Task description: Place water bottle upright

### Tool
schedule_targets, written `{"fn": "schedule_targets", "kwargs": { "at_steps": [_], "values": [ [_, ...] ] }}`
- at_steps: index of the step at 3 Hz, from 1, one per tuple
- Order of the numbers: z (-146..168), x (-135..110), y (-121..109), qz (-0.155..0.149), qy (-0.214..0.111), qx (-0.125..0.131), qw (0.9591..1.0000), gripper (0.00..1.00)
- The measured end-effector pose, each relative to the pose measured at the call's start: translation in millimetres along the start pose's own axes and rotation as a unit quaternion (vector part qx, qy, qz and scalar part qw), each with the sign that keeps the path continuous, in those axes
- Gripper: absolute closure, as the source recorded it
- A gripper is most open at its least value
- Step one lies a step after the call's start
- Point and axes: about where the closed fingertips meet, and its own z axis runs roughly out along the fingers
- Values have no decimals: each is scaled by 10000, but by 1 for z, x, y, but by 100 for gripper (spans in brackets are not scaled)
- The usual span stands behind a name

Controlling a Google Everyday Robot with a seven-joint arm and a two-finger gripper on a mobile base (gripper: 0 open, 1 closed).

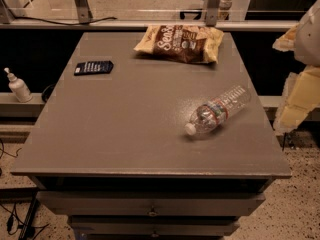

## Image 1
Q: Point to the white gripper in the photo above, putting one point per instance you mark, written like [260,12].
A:
[309,40]

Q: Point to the clear plastic water bottle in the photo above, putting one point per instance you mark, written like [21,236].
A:
[218,110]

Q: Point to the white pump dispenser bottle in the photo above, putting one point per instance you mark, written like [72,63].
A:
[18,87]

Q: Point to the brown yellow chip bag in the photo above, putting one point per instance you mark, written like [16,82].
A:
[182,43]

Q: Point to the grey drawer cabinet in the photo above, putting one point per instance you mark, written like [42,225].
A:
[110,151]

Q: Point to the right metal frame post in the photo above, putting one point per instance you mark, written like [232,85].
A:
[211,17]

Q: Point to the metal frame post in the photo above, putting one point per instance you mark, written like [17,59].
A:
[211,17]
[83,11]

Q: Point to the left metal frame post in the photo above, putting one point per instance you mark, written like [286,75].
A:
[83,11]

